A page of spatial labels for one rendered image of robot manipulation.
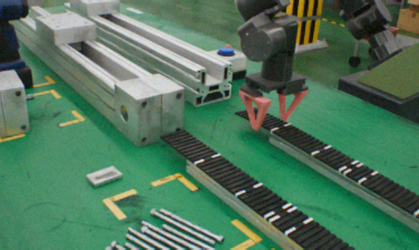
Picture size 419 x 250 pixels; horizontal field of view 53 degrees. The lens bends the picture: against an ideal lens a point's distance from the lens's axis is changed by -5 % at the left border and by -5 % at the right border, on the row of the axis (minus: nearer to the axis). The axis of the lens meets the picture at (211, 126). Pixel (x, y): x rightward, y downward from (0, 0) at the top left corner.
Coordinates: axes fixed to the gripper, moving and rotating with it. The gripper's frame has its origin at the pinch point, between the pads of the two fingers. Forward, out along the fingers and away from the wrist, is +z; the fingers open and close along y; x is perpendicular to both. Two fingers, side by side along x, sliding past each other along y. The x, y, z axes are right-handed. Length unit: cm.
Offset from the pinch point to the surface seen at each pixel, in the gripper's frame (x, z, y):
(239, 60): -25.9, -2.2, -14.0
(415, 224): 33.6, 2.1, 1.9
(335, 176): 18.2, 2.0, 1.9
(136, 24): -58, -5, -2
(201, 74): -17.9, -4.1, 3.7
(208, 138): -5.2, 3.2, 10.8
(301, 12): -212, 44, -255
